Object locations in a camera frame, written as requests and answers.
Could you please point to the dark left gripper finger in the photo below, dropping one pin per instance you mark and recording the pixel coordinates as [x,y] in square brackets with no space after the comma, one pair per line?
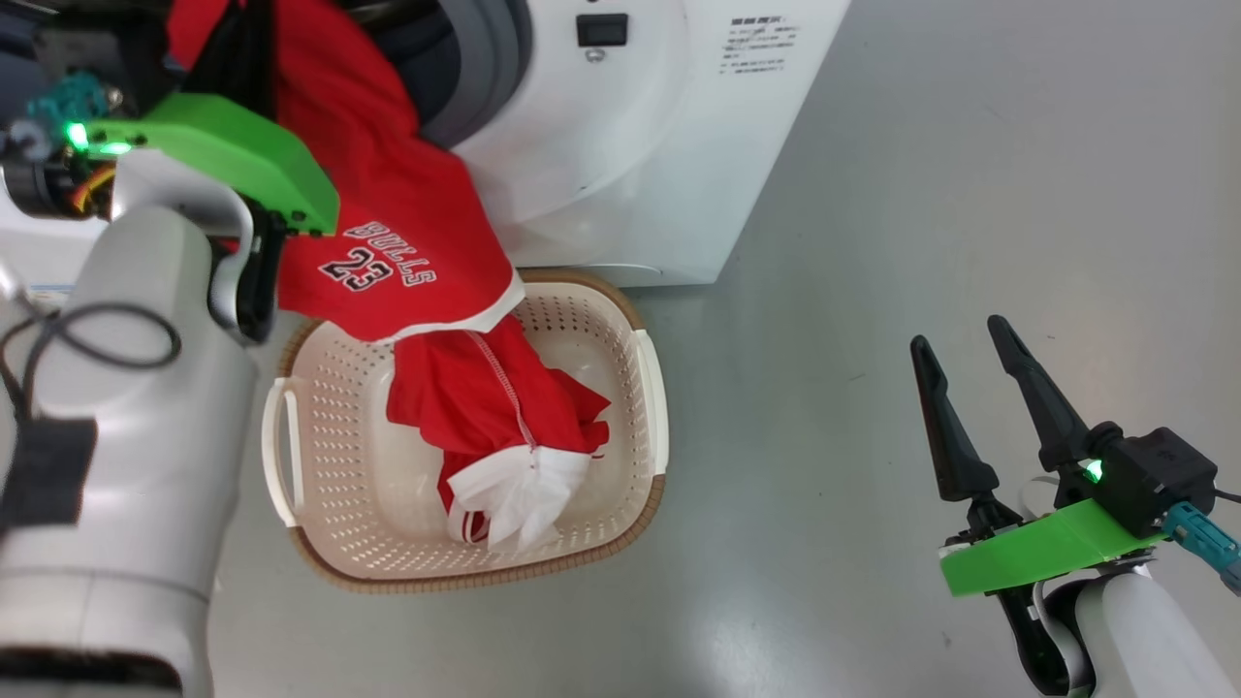
[250,48]

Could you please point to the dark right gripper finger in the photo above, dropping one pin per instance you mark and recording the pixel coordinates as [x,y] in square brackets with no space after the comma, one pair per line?
[955,446]
[1047,417]

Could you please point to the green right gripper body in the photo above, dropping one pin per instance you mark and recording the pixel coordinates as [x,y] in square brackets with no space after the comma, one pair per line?
[1047,553]

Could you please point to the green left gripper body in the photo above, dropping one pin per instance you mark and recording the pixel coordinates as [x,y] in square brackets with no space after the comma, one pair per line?
[242,155]

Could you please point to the red Bulls 23 jersey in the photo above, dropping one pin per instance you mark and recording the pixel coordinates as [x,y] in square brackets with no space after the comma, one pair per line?
[388,194]

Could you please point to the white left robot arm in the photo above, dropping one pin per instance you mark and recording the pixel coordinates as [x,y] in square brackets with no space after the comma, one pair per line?
[126,436]

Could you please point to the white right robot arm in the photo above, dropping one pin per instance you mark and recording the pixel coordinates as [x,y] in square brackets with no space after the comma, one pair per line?
[1144,640]

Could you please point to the cream perforated laundry basket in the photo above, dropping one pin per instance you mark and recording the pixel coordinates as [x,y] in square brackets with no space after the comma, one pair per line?
[349,465]

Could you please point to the white front-load washing machine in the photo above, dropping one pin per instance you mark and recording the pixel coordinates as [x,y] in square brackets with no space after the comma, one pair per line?
[630,145]

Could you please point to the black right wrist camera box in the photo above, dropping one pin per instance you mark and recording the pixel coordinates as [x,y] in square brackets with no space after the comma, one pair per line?
[1154,475]

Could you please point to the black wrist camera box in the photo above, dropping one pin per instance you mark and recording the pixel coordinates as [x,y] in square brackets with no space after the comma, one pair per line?
[1154,475]
[107,58]

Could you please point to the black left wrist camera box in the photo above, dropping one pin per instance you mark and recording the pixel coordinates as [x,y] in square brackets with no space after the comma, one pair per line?
[107,58]

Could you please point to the teal right camera connector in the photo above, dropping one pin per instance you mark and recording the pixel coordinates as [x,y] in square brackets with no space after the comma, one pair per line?
[1202,543]

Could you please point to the teal camera connector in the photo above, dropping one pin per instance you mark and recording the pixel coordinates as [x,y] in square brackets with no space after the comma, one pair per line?
[1202,543]
[63,97]

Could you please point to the teal left camera connector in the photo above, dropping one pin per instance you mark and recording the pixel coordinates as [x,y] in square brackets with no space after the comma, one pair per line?
[63,97]

